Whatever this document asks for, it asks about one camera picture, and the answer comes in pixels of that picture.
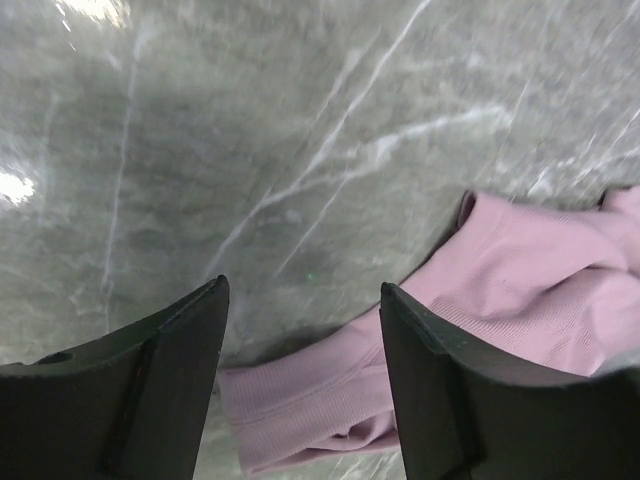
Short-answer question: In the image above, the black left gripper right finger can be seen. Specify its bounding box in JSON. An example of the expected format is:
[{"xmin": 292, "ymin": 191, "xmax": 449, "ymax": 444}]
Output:
[{"xmin": 380, "ymin": 283, "xmax": 639, "ymax": 479}]

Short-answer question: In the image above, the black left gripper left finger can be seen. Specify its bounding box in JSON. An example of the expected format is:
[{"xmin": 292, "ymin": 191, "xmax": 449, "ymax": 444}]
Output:
[{"xmin": 1, "ymin": 276, "xmax": 229, "ymax": 479}]

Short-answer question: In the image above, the pink tank top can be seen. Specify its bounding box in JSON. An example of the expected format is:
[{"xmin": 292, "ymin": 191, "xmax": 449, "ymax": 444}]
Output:
[{"xmin": 218, "ymin": 187, "xmax": 639, "ymax": 475}]

